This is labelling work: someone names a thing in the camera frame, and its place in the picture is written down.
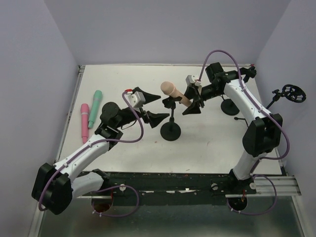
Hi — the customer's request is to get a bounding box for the peach toy microphone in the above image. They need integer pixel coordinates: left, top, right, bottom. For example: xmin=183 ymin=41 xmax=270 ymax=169
xmin=160 ymin=81 xmax=192 ymax=107

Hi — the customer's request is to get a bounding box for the black mic stand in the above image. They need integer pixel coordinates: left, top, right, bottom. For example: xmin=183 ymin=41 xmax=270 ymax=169
xmin=160 ymin=96 xmax=182 ymax=141
xmin=221 ymin=97 xmax=240 ymax=116

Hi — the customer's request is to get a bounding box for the pink toy microphone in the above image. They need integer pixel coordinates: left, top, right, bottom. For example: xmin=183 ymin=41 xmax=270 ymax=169
xmin=80 ymin=103 xmax=89 ymax=143

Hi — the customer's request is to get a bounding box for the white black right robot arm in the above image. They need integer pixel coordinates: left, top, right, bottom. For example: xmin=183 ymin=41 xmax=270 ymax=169
xmin=183 ymin=63 xmax=283 ymax=180

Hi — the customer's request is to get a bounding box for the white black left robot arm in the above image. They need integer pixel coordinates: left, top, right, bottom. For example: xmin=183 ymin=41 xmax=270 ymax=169
xmin=31 ymin=87 xmax=169 ymax=215

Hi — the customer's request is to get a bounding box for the green toy microphone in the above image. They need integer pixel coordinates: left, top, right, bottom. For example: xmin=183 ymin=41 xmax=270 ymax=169
xmin=88 ymin=90 xmax=103 ymax=129

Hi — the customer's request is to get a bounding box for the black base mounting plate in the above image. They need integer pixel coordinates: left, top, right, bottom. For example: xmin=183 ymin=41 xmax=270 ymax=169
xmin=87 ymin=172 xmax=256 ymax=206

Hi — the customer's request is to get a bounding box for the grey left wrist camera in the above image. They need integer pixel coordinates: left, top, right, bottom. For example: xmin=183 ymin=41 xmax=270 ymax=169
xmin=127 ymin=91 xmax=146 ymax=109

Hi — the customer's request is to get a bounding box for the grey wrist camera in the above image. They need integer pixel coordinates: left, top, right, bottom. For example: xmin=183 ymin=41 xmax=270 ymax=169
xmin=186 ymin=75 xmax=201 ymax=88
xmin=127 ymin=91 xmax=146 ymax=109

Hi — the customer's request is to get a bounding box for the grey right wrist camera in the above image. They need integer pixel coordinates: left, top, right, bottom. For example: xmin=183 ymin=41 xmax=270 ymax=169
xmin=186 ymin=75 xmax=201 ymax=88

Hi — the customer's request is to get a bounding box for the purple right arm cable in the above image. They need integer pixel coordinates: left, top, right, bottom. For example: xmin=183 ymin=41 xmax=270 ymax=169
xmin=197 ymin=49 xmax=290 ymax=215

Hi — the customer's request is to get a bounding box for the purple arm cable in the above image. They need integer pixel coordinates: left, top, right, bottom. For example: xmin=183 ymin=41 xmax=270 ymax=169
xmin=39 ymin=91 xmax=145 ymax=218
xmin=197 ymin=49 xmax=290 ymax=215

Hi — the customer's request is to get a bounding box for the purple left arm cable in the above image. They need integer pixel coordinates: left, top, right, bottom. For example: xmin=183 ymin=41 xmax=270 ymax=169
xmin=39 ymin=91 xmax=145 ymax=218

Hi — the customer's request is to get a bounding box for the black tripod with round mount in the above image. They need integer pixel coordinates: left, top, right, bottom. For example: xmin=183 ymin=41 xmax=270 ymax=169
xmin=266 ymin=84 xmax=306 ymax=109

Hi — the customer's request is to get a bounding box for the aluminium rail right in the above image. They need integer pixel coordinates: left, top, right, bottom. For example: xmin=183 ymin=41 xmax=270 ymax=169
xmin=225 ymin=153 xmax=302 ymax=199

